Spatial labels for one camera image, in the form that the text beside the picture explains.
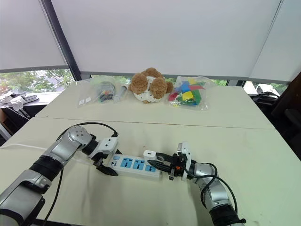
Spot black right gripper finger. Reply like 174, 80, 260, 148
155, 152, 175, 163
147, 160, 175, 174

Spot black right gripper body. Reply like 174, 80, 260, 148
168, 152, 189, 181

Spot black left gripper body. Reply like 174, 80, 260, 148
93, 153, 114, 168

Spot white charger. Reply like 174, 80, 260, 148
143, 150, 158, 163

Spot white blue power strip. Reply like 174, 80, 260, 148
106, 154, 162, 182

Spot grey tube in clear bag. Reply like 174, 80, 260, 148
112, 82, 130, 104

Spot flat clear bag with labels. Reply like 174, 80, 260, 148
75, 79, 100, 110

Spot clear bag of markers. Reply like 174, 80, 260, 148
94, 79, 118, 105

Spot bag of colourful plastic pieces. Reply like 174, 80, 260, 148
167, 75, 210, 112

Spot brown white plush toy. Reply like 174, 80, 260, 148
128, 67, 174, 105

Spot dark side table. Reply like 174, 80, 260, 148
0, 103, 48, 140

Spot grey black sandal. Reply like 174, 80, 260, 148
0, 92, 28, 102
20, 95, 39, 104

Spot white paper cups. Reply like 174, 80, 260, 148
8, 97, 25, 112

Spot white roller blind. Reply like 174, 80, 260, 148
0, 0, 69, 71
50, 0, 283, 79
248, 0, 301, 83

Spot black office chair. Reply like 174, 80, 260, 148
270, 71, 301, 163

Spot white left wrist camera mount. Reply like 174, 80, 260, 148
90, 137, 119, 159

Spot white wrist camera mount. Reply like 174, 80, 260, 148
90, 137, 119, 159
176, 141, 192, 181

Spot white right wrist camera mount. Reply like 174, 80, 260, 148
176, 141, 192, 181

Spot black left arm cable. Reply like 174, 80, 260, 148
43, 121, 119, 223

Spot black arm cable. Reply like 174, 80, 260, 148
200, 162, 239, 221
43, 121, 119, 223

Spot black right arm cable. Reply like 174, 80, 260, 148
200, 162, 239, 221

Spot white power strip cord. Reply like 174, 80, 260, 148
0, 143, 95, 164

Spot dark window frame post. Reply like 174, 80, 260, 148
39, 0, 82, 82

